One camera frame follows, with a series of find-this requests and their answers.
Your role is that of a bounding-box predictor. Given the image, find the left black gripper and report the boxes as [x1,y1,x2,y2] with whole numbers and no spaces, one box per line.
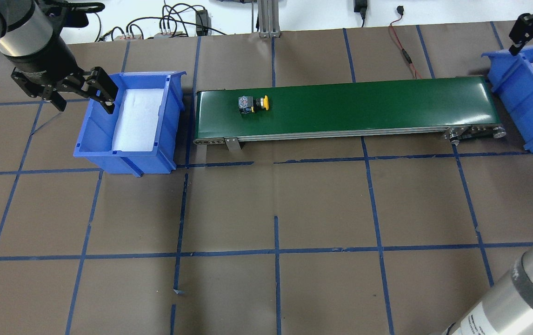
[11,44,119,115]

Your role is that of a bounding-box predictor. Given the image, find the yellow push button switch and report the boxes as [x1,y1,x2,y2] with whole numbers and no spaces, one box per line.
[238,95,270,114]

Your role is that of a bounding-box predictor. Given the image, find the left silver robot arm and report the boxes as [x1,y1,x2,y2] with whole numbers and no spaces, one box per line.
[0,0,119,114]

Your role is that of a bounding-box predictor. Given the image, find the white foam pad left bin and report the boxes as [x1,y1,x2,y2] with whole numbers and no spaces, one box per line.
[112,88,164,152]

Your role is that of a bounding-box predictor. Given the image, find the left blue plastic bin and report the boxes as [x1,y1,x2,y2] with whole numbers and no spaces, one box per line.
[73,71,186,177]

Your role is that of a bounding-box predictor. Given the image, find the blue plastic bin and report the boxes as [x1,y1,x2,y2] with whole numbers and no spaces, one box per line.
[481,45,533,152]
[73,71,186,177]

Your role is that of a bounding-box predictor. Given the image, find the right blue plastic bin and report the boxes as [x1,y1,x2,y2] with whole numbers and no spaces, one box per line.
[481,45,533,152]

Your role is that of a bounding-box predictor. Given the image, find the green conveyor belt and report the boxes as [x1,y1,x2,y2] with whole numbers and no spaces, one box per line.
[194,76,506,150]

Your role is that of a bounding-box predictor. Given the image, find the black power adapter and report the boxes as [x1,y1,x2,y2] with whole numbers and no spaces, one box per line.
[195,9,210,36]

